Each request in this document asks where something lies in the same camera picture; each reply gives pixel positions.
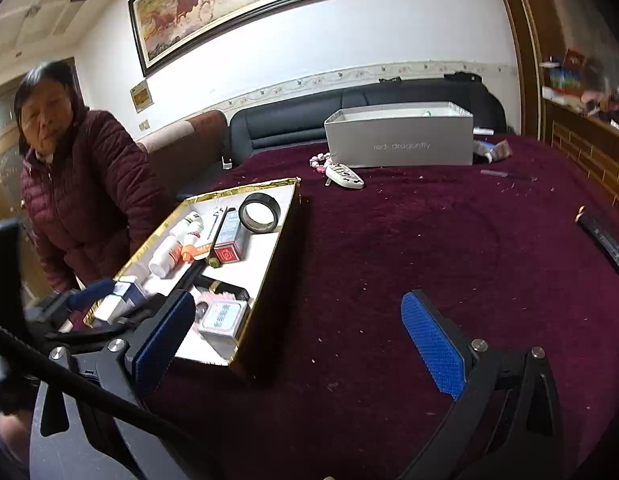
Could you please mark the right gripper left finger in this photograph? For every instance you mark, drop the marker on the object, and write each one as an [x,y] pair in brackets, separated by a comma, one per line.
[157,339]

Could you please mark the blue white barcode box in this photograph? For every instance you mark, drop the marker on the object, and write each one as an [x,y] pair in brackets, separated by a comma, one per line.
[127,294]

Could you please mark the thin ballpoint pen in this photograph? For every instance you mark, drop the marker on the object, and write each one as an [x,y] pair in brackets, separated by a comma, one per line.
[508,175]

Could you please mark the white plastic bottle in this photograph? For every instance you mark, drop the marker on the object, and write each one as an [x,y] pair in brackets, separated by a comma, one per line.
[166,257]

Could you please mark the black tape roll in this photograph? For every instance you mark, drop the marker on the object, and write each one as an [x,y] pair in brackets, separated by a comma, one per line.
[260,213]

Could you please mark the white remote key fob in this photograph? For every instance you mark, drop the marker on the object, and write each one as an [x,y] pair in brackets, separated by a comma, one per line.
[344,177]

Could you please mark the small white label box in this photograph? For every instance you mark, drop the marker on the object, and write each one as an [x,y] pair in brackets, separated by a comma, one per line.
[222,324]

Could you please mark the white tube orange cap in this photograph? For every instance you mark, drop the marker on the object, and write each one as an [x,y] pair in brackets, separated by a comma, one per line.
[190,253]

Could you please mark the black marker yellow cap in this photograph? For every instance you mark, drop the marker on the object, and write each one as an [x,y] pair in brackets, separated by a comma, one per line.
[222,238]

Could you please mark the maroon bed blanket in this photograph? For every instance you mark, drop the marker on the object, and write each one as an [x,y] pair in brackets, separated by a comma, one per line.
[330,384]

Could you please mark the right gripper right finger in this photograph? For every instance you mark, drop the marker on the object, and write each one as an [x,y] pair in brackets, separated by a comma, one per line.
[444,349]

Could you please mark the brown cosmetic tube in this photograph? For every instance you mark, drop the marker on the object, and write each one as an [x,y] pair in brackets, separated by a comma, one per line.
[492,152]

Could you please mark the grey red carton box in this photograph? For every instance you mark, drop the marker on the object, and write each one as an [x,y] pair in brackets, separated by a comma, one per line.
[235,251]

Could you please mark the wooden shelf counter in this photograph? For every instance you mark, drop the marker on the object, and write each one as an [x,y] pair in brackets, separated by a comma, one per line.
[583,125]

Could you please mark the black marker pink end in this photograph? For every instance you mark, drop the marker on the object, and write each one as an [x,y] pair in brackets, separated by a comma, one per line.
[185,283]

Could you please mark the grey red dragonfly shoebox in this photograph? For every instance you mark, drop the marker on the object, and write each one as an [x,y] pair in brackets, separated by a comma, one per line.
[401,134]

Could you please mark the person in maroon jacket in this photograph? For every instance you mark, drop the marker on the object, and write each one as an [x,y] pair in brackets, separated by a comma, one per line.
[88,189]

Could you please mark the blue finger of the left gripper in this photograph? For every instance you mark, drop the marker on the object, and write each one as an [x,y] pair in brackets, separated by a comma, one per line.
[79,300]

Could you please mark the black leather sofa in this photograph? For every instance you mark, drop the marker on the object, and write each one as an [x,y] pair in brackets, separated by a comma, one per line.
[302,120]

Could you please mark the white gold-rimmed tray box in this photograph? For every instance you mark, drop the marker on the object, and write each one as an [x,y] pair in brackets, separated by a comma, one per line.
[204,269]

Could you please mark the white green-label pill bottle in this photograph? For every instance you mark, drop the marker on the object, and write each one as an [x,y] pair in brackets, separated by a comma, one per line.
[192,224]

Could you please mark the brown upholstered chair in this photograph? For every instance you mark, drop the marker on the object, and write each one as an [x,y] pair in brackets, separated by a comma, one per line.
[182,151]

